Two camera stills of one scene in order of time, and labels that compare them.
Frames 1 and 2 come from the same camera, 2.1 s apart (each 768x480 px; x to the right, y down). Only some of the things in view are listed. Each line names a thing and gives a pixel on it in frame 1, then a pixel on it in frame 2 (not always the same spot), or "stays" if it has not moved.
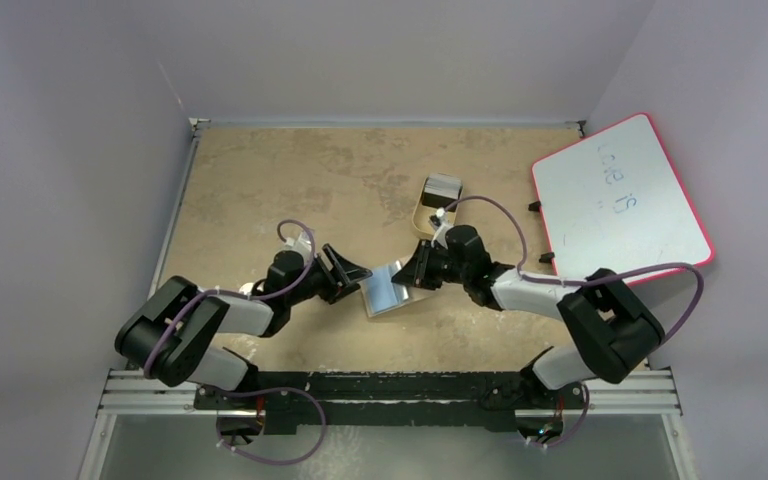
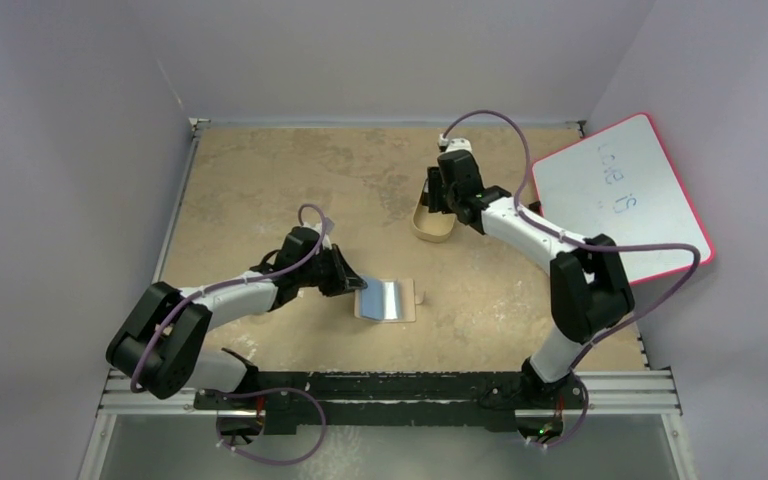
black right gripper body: x=429 y=264 → x=438 y=192
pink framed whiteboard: x=613 y=201 stays
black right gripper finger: x=425 y=268 → x=433 y=196
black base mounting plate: x=388 y=402 stays
